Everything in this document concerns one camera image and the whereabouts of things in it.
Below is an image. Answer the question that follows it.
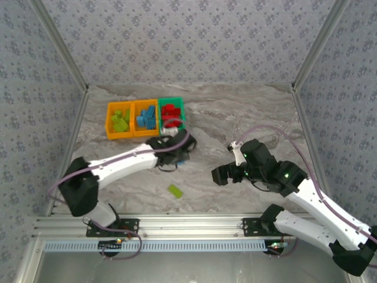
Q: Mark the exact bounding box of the yellow plastic bin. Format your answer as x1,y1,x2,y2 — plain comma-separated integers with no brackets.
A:
133,99,162,139
105,101,137,141

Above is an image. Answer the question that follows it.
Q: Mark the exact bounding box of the green plastic bin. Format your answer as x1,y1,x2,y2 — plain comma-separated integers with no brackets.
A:
157,96,189,132

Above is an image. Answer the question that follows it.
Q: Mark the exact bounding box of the black controller board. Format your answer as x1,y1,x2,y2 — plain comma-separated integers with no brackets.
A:
98,239,124,251
266,240,288,251

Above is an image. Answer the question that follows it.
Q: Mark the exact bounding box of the aluminum side rail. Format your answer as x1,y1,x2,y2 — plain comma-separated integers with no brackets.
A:
44,87,91,218
290,85,333,192

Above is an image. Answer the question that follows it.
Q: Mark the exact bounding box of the aluminum base rail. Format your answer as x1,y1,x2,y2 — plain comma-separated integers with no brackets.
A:
31,213,319,239

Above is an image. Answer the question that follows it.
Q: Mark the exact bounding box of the slotted cable duct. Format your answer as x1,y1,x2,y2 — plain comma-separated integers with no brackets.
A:
42,239,266,253

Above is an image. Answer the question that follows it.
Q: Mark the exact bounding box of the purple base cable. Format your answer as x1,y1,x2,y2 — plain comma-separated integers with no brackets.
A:
82,216,144,261

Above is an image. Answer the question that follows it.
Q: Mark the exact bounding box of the aluminum frame post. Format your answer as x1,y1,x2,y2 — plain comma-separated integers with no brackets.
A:
290,0,353,92
29,0,90,94

